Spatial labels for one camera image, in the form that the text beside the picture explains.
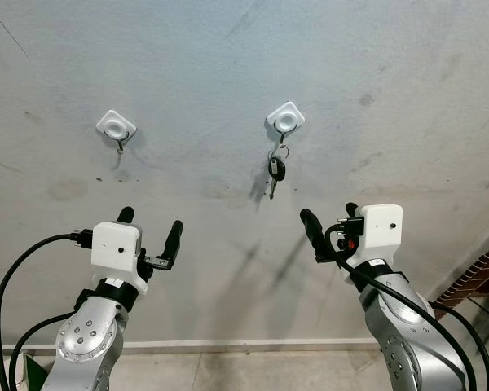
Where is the red brick ledge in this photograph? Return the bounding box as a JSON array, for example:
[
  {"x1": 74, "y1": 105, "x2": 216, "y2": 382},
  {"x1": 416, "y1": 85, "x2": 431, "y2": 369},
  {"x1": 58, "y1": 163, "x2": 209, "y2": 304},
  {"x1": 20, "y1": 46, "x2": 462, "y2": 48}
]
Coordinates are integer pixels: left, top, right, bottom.
[{"x1": 432, "y1": 236, "x2": 489, "y2": 320}]

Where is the green flat item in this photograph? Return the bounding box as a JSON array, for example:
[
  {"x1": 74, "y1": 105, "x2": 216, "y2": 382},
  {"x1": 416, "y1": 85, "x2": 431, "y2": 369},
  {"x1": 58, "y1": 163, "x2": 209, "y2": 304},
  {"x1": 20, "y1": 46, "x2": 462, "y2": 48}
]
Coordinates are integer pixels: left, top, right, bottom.
[{"x1": 20, "y1": 354, "x2": 51, "y2": 391}]

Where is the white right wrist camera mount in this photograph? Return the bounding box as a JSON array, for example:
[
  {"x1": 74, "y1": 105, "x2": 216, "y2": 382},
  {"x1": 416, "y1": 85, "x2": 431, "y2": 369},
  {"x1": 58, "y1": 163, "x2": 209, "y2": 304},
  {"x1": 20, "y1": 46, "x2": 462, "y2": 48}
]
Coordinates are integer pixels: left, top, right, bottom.
[{"x1": 342, "y1": 204, "x2": 404, "y2": 266}]

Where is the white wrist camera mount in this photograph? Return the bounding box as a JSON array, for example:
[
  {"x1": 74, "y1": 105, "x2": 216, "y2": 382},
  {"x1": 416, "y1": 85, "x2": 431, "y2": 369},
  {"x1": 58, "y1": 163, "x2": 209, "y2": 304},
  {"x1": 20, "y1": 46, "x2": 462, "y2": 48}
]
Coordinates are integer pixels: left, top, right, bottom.
[
  {"x1": 342, "y1": 204, "x2": 404, "y2": 266},
  {"x1": 91, "y1": 221, "x2": 151, "y2": 295}
]

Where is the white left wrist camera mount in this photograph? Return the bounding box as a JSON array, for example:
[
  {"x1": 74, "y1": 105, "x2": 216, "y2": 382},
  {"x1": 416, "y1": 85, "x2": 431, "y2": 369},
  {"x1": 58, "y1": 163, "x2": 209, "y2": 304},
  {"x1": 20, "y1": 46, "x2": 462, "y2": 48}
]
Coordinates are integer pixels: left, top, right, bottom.
[{"x1": 91, "y1": 221, "x2": 151, "y2": 295}]

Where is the black key on ring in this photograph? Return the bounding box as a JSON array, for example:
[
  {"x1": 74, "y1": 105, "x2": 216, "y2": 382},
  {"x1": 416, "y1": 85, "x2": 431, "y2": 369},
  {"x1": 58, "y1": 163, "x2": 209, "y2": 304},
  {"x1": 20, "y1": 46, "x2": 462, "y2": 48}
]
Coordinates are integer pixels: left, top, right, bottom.
[{"x1": 266, "y1": 144, "x2": 292, "y2": 200}]

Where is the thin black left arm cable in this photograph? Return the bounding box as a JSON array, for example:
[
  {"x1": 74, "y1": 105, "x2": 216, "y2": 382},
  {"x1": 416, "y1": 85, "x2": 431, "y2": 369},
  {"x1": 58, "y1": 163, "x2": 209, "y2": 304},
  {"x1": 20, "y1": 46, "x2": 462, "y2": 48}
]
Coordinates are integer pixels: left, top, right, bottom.
[{"x1": 7, "y1": 311, "x2": 76, "y2": 391}]

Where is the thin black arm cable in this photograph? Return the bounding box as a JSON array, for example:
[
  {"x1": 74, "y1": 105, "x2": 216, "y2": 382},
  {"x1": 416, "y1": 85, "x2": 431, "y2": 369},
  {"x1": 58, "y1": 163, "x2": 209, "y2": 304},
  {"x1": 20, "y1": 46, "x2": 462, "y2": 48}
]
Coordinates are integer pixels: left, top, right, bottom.
[
  {"x1": 7, "y1": 311, "x2": 76, "y2": 391},
  {"x1": 436, "y1": 301, "x2": 489, "y2": 391}
]

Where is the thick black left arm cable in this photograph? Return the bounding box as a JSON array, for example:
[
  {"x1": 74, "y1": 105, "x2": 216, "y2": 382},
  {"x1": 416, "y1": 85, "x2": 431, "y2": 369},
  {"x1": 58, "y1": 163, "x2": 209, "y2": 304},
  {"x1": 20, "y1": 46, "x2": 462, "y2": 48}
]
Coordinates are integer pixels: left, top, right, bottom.
[{"x1": 0, "y1": 231, "x2": 95, "y2": 391}]

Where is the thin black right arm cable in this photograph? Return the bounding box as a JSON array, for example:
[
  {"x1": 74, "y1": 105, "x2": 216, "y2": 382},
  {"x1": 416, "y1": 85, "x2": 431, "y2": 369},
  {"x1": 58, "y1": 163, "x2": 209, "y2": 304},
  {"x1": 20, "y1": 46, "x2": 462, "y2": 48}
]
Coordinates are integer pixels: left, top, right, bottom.
[{"x1": 436, "y1": 301, "x2": 489, "y2": 391}]

